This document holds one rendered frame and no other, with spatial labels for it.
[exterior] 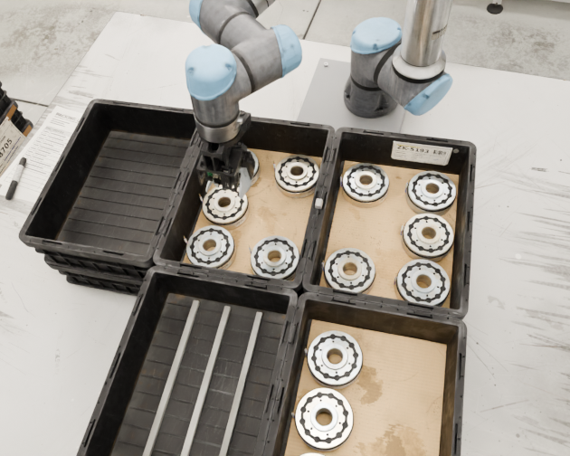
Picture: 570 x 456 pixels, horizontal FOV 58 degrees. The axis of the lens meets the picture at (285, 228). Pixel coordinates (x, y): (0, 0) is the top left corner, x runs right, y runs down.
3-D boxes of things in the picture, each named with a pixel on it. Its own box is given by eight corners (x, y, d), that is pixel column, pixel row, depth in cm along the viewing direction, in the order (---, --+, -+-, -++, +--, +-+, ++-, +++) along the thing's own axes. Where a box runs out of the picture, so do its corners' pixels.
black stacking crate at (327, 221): (337, 159, 124) (337, 128, 114) (463, 175, 119) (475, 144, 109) (304, 312, 105) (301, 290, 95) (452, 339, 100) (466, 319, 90)
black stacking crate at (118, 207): (110, 130, 134) (92, 99, 125) (217, 144, 129) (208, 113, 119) (43, 264, 116) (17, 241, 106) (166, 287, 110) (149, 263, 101)
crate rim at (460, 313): (337, 132, 116) (337, 125, 114) (474, 148, 110) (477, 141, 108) (300, 294, 97) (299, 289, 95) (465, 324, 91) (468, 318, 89)
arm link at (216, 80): (250, 61, 74) (200, 87, 72) (253, 112, 84) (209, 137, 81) (220, 31, 77) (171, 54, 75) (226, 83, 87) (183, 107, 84)
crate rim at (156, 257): (211, 118, 121) (208, 110, 119) (337, 132, 116) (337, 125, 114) (153, 269, 102) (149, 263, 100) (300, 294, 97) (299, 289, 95)
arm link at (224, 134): (201, 90, 86) (248, 98, 85) (204, 109, 90) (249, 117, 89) (187, 124, 83) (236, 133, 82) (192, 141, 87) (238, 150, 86)
